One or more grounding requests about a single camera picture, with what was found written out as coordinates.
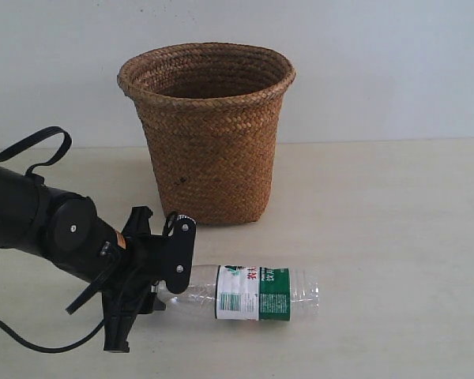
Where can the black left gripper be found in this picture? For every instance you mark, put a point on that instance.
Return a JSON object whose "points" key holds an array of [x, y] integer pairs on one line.
{"points": [[135, 253]]}

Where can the clear plastic bottle green label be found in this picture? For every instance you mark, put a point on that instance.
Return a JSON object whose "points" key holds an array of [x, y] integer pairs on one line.
{"points": [[245, 293]]}

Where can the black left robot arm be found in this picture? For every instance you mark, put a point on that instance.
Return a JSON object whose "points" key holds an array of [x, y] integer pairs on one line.
{"points": [[64, 228]]}

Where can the brown woven wicker basket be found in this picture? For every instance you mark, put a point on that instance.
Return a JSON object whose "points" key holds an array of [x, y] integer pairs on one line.
{"points": [[210, 113]]}

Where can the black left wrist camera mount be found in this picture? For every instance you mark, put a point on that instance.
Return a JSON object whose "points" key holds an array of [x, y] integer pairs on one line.
{"points": [[177, 251]]}

